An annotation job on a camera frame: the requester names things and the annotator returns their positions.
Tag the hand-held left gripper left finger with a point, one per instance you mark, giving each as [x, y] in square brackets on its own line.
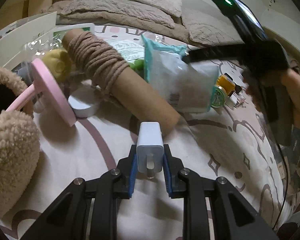
[132, 177]

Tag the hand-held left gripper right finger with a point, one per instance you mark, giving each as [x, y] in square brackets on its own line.
[168, 177]

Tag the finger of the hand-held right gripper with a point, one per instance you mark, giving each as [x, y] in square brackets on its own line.
[215, 53]

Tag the white charger plug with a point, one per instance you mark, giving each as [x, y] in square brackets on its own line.
[150, 145]

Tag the wet wipes pack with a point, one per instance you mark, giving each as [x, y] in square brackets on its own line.
[180, 80]

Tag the quilted grey pillow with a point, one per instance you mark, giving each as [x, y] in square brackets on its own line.
[207, 27]
[115, 10]

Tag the yellow flashlight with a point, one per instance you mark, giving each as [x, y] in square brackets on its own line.
[226, 83]

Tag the pink card box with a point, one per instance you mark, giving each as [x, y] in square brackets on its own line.
[240, 101]

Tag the beige duvet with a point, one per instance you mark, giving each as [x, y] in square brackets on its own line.
[170, 33]

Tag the white adapter box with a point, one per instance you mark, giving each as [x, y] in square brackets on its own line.
[231, 102]

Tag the printed blanket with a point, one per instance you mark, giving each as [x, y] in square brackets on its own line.
[215, 142]

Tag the small green object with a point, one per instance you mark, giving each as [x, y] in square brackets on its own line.
[136, 64]

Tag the white round tin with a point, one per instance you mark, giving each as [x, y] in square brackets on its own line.
[83, 105]

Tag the cardboard tube with yarn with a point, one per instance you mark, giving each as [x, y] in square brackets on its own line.
[130, 90]

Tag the white green printed packet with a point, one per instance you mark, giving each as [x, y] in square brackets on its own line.
[126, 47]

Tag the pink round mirror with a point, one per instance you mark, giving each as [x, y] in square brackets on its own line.
[55, 92]

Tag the beige fuzzy slipper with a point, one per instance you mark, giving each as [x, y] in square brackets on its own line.
[10, 160]
[7, 85]

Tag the yellow plush toy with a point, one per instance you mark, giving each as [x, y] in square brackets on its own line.
[57, 65]

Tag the white storage box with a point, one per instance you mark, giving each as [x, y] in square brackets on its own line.
[20, 37]

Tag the wooden shelf unit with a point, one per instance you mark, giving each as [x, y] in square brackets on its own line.
[35, 2]

